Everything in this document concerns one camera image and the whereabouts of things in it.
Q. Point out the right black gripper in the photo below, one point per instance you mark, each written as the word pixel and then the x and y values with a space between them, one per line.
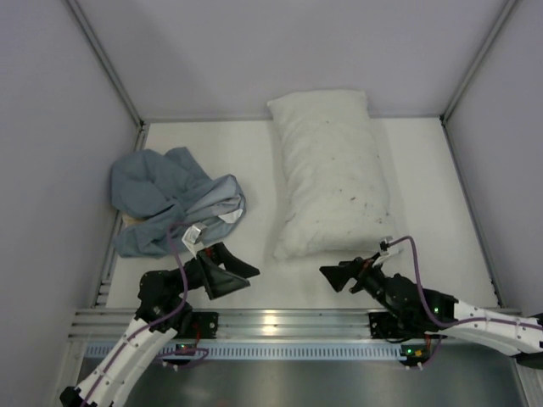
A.
pixel 359 275

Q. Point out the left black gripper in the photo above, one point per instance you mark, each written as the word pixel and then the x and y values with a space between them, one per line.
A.
pixel 208 275

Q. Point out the white pillow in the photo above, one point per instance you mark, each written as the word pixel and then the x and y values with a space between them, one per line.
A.
pixel 337 192

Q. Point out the blue pillowcase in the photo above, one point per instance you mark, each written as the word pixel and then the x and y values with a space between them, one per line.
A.
pixel 165 194

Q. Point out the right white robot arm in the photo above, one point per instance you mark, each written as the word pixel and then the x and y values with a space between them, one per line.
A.
pixel 412 312

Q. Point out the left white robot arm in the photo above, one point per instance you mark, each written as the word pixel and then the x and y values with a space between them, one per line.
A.
pixel 164 314

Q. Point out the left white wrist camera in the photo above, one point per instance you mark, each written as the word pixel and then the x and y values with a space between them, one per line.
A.
pixel 193 238

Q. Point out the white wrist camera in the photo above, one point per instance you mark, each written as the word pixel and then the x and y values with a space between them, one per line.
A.
pixel 193 238
pixel 386 251

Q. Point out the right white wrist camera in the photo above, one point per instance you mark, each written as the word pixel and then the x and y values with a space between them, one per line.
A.
pixel 386 251

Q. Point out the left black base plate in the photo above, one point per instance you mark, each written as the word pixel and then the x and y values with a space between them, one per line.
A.
pixel 199 325

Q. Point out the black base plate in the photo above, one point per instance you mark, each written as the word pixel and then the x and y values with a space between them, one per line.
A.
pixel 199 325
pixel 388 327

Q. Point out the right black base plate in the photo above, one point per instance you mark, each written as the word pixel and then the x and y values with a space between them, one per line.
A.
pixel 388 327

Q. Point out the left aluminium frame post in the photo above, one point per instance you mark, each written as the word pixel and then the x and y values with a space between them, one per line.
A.
pixel 98 298

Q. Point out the aluminium frame post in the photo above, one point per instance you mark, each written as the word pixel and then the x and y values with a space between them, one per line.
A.
pixel 98 298
pixel 490 39

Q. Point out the aluminium mounting rail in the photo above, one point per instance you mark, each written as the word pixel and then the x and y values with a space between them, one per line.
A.
pixel 246 324

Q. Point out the slotted grey cable duct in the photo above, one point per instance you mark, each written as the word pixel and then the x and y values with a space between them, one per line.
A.
pixel 295 351

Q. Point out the right aluminium frame post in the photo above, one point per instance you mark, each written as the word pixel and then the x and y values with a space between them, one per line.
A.
pixel 490 39

